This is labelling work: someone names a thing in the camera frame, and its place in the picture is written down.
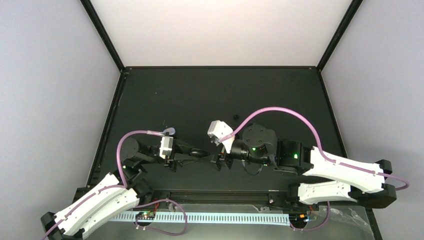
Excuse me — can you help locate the right electronics board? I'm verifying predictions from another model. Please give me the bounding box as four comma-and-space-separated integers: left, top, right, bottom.
289, 214, 317, 223

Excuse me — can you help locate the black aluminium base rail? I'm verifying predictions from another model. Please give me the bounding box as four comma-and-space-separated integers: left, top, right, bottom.
136, 190, 297, 206

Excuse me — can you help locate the black frame post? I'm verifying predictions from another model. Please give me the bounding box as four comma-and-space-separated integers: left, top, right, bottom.
80, 0, 125, 72
316, 0, 363, 72

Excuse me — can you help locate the right black frame post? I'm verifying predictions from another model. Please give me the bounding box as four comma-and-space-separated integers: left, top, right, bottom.
316, 0, 363, 72

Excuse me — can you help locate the left black frame post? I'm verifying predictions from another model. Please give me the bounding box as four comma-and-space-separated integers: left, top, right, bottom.
80, 0, 125, 72

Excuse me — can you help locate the clear plastic sheet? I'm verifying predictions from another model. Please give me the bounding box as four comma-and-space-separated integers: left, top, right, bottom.
252, 205, 374, 240

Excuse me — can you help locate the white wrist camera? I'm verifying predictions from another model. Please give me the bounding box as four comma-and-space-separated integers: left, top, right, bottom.
207, 120, 235, 147
159, 136, 174, 160

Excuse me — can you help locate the purple cable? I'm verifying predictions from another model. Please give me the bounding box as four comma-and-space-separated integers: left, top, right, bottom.
42, 130, 167, 240
218, 106, 410, 232

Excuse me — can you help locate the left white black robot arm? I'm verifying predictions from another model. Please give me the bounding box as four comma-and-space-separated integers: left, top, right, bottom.
41, 136, 214, 240

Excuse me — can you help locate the electronics board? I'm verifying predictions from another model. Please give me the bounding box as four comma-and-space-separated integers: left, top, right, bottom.
135, 211, 156, 221
289, 214, 317, 223

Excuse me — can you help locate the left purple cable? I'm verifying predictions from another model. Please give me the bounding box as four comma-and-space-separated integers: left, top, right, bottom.
42, 130, 167, 240

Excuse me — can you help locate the lilac earbud charging case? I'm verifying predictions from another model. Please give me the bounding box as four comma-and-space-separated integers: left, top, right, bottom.
162, 127, 176, 136

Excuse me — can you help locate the white slotted cable duct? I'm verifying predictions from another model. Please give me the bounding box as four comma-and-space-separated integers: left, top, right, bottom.
111, 211, 290, 226

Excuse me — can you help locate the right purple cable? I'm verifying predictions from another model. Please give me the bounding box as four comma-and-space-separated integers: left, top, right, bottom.
218, 106, 410, 232

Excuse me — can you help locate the left electronics board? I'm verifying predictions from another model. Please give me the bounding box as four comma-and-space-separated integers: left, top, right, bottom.
135, 211, 156, 221

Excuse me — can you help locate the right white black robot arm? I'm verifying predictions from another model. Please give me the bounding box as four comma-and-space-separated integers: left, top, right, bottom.
207, 120, 397, 210

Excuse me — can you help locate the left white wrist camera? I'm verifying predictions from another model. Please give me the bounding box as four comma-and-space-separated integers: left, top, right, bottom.
159, 136, 174, 160

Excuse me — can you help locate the black earbud holder insert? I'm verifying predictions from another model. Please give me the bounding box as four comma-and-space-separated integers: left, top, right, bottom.
188, 148, 210, 160

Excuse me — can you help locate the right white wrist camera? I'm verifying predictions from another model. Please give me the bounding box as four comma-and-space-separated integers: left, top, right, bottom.
207, 120, 235, 147

